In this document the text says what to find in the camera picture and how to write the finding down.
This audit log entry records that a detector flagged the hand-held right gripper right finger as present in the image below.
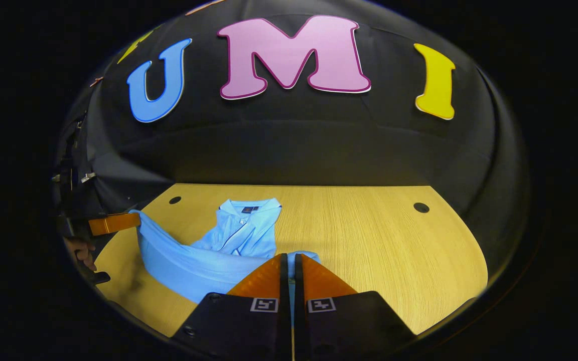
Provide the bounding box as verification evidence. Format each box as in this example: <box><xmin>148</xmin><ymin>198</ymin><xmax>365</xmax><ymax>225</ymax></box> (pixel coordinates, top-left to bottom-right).
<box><xmin>294</xmin><ymin>253</ymin><xmax>416</xmax><ymax>361</ymax></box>

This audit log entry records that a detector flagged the light blue T-shirt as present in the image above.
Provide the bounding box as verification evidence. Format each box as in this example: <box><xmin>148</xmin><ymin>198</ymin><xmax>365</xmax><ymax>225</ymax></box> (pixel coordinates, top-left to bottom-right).
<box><xmin>129</xmin><ymin>198</ymin><xmax>321</xmax><ymax>326</ymax></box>

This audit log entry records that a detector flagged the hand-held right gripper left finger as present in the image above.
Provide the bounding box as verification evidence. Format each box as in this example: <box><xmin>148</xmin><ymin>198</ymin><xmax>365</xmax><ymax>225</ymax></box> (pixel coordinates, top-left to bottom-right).
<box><xmin>171</xmin><ymin>253</ymin><xmax>293</xmax><ymax>361</ymax></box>

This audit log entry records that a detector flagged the black backdrop cloth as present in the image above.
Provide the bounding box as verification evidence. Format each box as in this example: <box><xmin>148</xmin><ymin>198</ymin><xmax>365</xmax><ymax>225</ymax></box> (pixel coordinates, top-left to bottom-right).
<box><xmin>53</xmin><ymin>0</ymin><xmax>530</xmax><ymax>271</ymax></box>

